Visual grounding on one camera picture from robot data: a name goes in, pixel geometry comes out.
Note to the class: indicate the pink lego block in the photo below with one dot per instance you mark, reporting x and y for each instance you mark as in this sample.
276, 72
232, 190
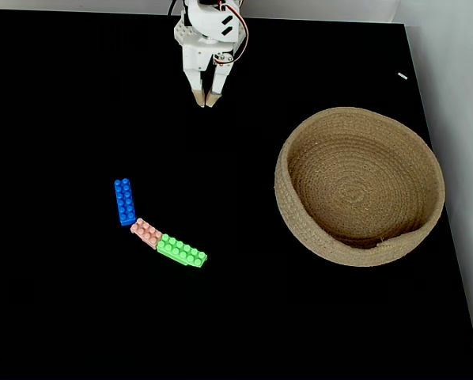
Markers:
146, 233

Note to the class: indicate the green lego block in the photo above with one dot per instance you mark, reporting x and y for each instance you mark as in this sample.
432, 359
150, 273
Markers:
181, 251

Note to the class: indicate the small white tape piece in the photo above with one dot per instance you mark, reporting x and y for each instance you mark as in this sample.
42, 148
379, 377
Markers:
402, 76

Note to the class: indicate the blue lego block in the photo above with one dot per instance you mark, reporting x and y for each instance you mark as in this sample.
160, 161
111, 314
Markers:
125, 202

